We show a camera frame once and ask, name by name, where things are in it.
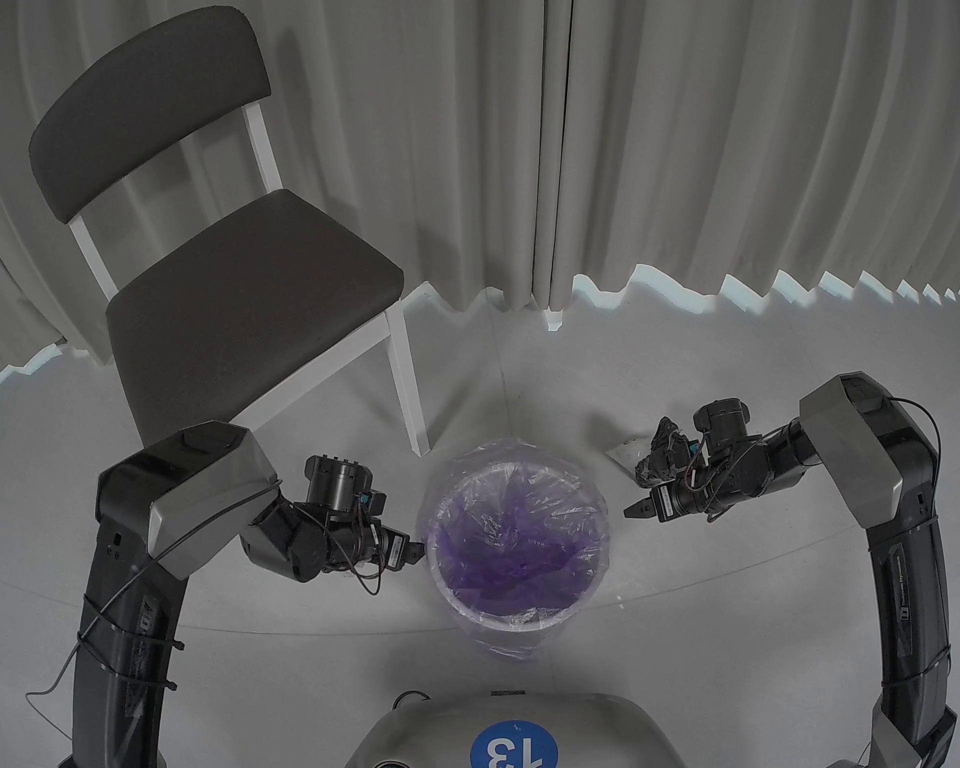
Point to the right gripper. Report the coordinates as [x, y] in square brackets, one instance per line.
[682, 501]

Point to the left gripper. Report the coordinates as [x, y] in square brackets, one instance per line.
[390, 551]

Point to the black plastic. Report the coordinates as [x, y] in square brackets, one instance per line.
[649, 472]

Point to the white paper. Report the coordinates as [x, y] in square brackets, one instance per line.
[622, 454]

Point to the purple plastic bag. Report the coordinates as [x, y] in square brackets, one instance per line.
[510, 555]

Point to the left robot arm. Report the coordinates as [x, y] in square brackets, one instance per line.
[202, 487]

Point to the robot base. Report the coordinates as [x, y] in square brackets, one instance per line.
[427, 731]

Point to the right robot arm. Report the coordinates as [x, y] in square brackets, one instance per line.
[855, 442]

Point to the white trash bin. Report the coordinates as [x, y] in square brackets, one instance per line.
[517, 622]

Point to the white curtain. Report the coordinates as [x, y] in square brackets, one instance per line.
[750, 112]
[412, 112]

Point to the white chair dark grey seat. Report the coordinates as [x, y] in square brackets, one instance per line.
[150, 82]

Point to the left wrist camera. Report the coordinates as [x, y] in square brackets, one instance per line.
[373, 504]

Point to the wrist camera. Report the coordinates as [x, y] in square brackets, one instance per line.
[373, 504]
[686, 450]

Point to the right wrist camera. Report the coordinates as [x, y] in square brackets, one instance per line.
[686, 450]

